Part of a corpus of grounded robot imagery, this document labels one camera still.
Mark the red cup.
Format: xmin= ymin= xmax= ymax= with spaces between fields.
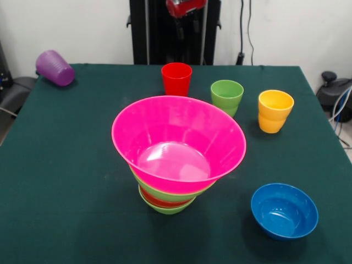
xmin=161 ymin=62 xmax=193 ymax=97

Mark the blue cable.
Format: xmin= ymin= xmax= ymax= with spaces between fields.
xmin=331 ymin=87 xmax=352 ymax=124

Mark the black wheeled base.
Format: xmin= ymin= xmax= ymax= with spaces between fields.
xmin=0 ymin=76 xmax=37 ymax=115
xmin=316 ymin=70 xmax=352 ymax=112

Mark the blue bowl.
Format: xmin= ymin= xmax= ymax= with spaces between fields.
xmin=250 ymin=183 xmax=319 ymax=242

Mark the thin black cable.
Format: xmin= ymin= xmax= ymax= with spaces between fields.
xmin=247 ymin=0 xmax=265 ymax=68

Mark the yellow cup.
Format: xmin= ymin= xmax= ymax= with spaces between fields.
xmin=257 ymin=89 xmax=295 ymax=134

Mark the green cup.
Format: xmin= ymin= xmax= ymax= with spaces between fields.
xmin=210 ymin=79 xmax=245 ymax=118

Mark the black cable with plug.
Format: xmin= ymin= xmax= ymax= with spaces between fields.
xmin=236 ymin=0 xmax=245 ymax=66

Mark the red bowl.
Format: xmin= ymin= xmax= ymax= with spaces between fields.
xmin=139 ymin=185 xmax=196 ymax=208

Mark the purple cup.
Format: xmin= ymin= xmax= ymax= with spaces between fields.
xmin=35 ymin=49 xmax=76 ymax=87

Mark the small green bowl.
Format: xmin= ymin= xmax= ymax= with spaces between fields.
xmin=138 ymin=185 xmax=196 ymax=216

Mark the dark green tablecloth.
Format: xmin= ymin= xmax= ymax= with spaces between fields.
xmin=0 ymin=63 xmax=352 ymax=264

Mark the large pink bowl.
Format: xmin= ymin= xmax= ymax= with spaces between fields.
xmin=111 ymin=95 xmax=248 ymax=193

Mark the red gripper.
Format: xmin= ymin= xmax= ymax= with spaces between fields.
xmin=166 ymin=0 xmax=207 ymax=40

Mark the large green bowl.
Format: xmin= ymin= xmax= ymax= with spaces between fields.
xmin=129 ymin=164 xmax=217 ymax=204

